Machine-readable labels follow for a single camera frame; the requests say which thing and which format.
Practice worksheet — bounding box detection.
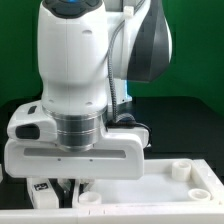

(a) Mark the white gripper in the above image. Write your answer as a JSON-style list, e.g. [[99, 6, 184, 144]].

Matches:
[[4, 127, 149, 179]]

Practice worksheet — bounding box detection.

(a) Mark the white desk tabletop tray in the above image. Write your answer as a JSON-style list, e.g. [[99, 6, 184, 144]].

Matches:
[[72, 159, 224, 208]]

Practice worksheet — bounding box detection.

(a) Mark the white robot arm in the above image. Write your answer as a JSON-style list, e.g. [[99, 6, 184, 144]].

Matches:
[[4, 0, 172, 179]]

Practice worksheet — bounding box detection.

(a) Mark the white L-shaped fence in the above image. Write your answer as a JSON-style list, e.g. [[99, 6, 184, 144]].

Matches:
[[0, 159, 224, 224]]

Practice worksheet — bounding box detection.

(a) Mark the white piece at left edge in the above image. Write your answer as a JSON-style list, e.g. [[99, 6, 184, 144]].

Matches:
[[0, 164, 3, 184]]

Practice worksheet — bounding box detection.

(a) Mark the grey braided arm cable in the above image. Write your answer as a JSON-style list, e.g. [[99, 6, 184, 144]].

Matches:
[[105, 0, 153, 148]]

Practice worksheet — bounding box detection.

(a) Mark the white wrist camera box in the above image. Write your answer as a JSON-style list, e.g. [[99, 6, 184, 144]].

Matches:
[[7, 101, 57, 142]]

